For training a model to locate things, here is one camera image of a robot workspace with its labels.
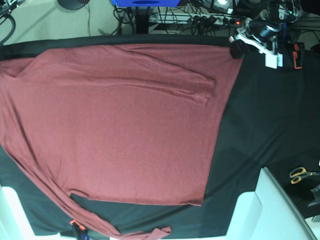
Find red long-sleeve T-shirt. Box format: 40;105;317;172
0;44;242;240

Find blue handled tool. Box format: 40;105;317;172
277;17;287;46

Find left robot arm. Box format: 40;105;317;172
229;0;303;59

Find white table frame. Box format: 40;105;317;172
225;167;317;240
0;186;61;240

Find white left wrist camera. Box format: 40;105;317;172
265;53;283;69

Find yellow-handled scissors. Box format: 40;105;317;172
289;166;320;185

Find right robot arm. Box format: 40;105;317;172
0;0;25;47

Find black crumpled object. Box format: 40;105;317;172
308;185;320;207

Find blue box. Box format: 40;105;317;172
110;0;180;8

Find black and orange clamp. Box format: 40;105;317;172
291;42;305;70

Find white table frame right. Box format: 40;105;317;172
225;167;317;240

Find white table frame left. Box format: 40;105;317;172
0;186;61;240

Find black round stand base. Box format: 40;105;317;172
57;0;90;11

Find blue clamp with orange tip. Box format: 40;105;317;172
69;219;91;240

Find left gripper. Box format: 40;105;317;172
229;18;281;59

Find white power strip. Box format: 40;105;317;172
149;12;244;27

